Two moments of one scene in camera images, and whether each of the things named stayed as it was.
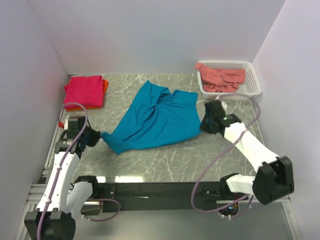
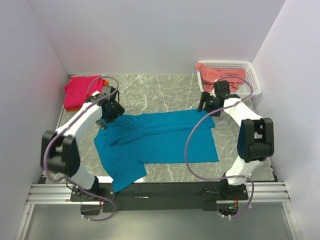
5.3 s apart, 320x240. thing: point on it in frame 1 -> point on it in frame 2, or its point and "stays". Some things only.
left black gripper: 96,137 -> 117,110
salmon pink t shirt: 220,80 stays
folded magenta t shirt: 87,90 stays
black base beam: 163,197 stays
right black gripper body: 206,124 -> 210,103
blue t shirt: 156,117 -> 126,142
